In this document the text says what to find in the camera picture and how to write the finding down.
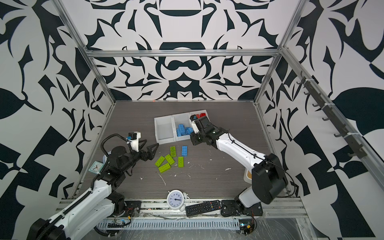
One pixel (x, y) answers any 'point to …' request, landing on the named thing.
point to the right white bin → (198, 112)
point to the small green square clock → (96, 167)
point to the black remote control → (205, 206)
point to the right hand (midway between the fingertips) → (193, 134)
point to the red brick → (201, 115)
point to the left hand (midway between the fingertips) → (151, 139)
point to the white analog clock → (176, 199)
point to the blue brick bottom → (188, 130)
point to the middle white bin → (183, 118)
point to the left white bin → (165, 129)
